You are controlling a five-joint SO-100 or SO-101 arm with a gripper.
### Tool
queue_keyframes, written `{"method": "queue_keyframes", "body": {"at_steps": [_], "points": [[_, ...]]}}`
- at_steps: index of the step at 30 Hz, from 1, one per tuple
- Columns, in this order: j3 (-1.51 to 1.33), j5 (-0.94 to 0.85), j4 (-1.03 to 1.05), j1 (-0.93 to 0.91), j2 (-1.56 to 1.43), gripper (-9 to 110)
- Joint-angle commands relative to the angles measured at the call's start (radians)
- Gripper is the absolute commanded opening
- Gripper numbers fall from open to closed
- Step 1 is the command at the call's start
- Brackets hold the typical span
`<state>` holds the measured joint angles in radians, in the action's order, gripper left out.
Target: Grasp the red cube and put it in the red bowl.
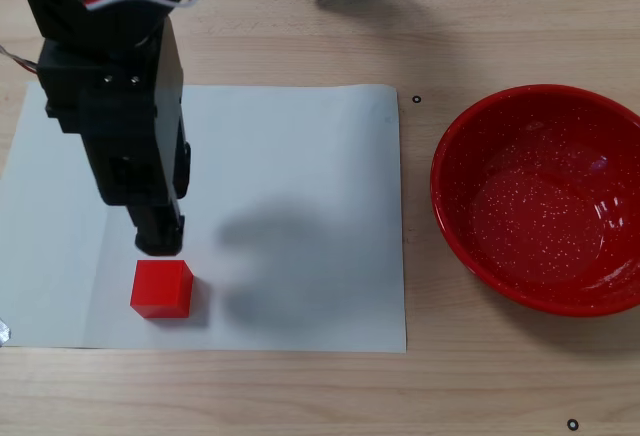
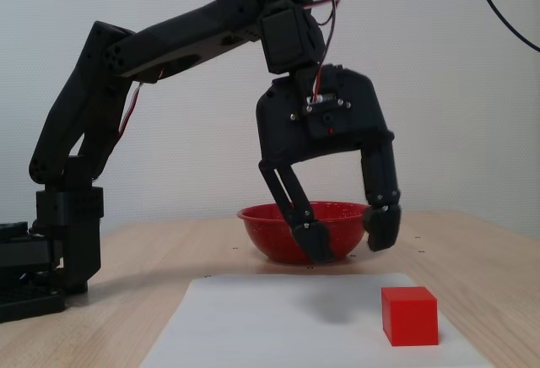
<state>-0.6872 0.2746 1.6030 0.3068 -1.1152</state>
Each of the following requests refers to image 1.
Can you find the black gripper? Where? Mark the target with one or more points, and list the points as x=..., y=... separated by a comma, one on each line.
x=156, y=228

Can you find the red cube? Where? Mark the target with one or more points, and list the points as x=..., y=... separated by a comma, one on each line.
x=160, y=288

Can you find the red speckled bowl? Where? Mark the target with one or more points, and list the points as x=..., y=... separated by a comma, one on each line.
x=535, y=206

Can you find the white paper sheet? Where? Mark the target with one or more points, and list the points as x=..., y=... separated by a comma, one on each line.
x=300, y=166

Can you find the grey tape piece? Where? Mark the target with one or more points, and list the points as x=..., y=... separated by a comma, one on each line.
x=4, y=332

